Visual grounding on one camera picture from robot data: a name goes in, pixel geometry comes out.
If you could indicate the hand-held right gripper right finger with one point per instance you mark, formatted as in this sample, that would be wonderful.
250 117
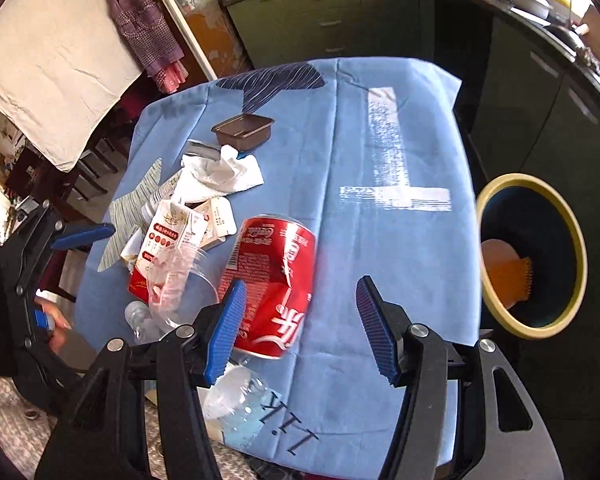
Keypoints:
377 330

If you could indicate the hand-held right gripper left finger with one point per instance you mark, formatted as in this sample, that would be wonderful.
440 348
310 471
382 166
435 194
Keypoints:
225 330

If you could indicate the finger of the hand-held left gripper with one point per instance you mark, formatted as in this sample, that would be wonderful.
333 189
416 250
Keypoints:
82 236
42 320

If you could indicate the paper wrapper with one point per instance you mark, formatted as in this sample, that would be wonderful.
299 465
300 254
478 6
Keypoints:
132 250

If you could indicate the clear plastic cup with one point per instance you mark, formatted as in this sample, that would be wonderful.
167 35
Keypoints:
180 285

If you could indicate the crushed clear plastic bottle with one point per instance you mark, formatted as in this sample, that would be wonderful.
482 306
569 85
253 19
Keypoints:
240 400

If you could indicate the crushed red soda can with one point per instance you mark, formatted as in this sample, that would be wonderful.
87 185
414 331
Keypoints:
275 270

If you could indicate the red and white milk carton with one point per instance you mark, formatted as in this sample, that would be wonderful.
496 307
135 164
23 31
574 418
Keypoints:
165 230

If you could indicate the small white plastic bottle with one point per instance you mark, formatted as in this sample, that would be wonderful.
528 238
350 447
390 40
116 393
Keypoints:
162 192

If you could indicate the small white carton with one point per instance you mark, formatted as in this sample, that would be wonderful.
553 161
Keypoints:
220 217

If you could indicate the silver foil packet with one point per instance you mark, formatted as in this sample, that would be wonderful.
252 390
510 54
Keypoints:
202 149

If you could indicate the white tissue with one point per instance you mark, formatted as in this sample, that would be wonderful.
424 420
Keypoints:
220 175

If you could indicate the brown plastic tray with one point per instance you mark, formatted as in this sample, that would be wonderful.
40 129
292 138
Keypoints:
242 130

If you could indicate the yellow-rimmed dark trash bin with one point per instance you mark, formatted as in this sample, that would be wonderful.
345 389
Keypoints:
545 220

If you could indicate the person's left hand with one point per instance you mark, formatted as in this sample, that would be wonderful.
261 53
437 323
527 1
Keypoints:
60 342

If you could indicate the dark wooden chair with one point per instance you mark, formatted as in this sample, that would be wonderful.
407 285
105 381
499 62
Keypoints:
95 170

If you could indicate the orange ribbed plastic piece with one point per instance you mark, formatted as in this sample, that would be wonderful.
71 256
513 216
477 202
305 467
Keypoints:
505 275

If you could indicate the blue star-print tablecloth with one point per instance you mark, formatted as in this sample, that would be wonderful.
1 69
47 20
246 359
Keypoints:
330 160

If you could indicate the cream hanging cloth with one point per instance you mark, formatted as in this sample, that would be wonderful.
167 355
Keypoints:
55 60

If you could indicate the checked apron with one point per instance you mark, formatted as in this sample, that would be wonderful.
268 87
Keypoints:
140 25

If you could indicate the green kitchen cabinets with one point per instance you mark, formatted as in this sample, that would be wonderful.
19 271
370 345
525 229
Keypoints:
300 15

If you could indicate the white basin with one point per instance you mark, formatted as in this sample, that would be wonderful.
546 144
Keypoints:
530 2

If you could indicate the white door frame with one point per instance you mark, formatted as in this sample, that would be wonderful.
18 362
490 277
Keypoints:
180 15

